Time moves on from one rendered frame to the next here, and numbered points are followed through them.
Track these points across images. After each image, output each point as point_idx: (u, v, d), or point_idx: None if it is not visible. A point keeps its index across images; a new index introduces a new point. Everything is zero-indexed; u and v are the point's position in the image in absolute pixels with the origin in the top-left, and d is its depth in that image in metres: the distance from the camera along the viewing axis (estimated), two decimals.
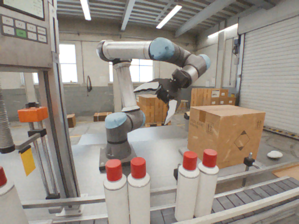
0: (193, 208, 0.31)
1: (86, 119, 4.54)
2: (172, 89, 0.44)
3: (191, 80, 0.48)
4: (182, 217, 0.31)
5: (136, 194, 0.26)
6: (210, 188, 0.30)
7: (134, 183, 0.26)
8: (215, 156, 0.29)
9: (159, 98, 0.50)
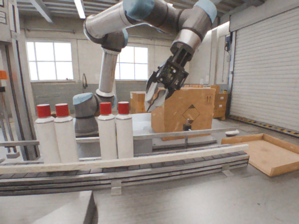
0: (111, 151, 0.39)
1: None
2: None
3: None
4: (103, 159, 0.39)
5: (58, 129, 0.34)
6: (123, 132, 0.38)
7: (56, 120, 0.34)
8: (124, 104, 0.37)
9: (170, 86, 0.34)
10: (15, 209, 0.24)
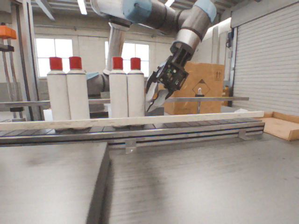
0: (123, 109, 0.37)
1: None
2: None
3: None
4: None
5: (70, 81, 0.33)
6: (135, 88, 0.36)
7: (69, 71, 0.33)
8: (137, 58, 0.36)
9: (171, 86, 0.34)
10: (23, 154, 0.22)
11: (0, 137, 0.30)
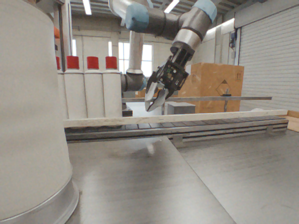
0: (97, 110, 0.36)
1: None
2: None
3: None
4: (89, 118, 0.37)
5: (71, 80, 0.32)
6: (110, 87, 0.35)
7: (68, 71, 0.32)
8: (111, 57, 0.35)
9: (171, 86, 0.34)
10: (96, 149, 0.25)
11: None
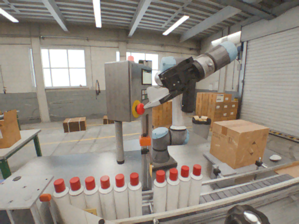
0: (186, 201, 0.51)
1: (96, 122, 4.78)
2: None
3: None
4: (180, 206, 0.51)
5: (175, 189, 0.47)
6: (198, 188, 0.50)
7: (174, 183, 0.47)
8: (200, 169, 0.49)
9: (161, 75, 0.39)
10: None
11: (160, 222, 0.47)
